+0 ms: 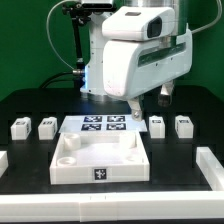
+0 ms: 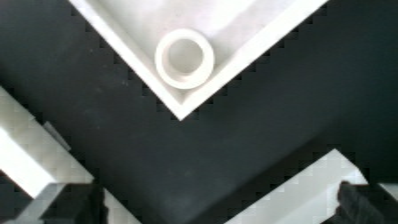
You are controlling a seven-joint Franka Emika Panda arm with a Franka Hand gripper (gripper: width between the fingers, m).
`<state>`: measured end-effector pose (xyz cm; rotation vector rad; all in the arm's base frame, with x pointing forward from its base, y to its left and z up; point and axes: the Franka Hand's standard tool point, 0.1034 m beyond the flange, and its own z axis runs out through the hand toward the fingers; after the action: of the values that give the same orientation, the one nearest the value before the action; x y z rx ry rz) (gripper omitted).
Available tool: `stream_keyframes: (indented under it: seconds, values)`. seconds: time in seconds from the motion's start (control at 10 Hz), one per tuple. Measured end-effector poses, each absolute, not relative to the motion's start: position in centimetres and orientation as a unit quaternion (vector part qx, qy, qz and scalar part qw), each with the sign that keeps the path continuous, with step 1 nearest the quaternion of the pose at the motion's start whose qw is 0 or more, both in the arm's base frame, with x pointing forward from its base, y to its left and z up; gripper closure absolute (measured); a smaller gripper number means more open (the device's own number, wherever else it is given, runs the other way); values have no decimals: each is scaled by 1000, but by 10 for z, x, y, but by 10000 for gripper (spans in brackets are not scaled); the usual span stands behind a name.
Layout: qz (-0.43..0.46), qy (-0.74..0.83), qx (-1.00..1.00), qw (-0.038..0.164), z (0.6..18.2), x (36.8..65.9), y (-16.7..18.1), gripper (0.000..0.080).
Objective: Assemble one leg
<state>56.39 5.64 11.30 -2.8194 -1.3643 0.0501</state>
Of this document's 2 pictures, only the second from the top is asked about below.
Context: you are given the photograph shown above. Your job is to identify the white square table top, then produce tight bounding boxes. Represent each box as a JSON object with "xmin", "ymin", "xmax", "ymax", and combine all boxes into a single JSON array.
[{"xmin": 69, "ymin": 0, "xmax": 328, "ymax": 119}]

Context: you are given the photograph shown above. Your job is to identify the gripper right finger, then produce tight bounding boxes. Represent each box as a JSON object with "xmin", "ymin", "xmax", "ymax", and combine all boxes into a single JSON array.
[{"xmin": 321, "ymin": 182, "xmax": 398, "ymax": 224}]

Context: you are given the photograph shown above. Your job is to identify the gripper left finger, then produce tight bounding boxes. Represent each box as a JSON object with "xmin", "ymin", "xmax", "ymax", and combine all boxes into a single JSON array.
[{"xmin": 38, "ymin": 183, "xmax": 108, "ymax": 224}]

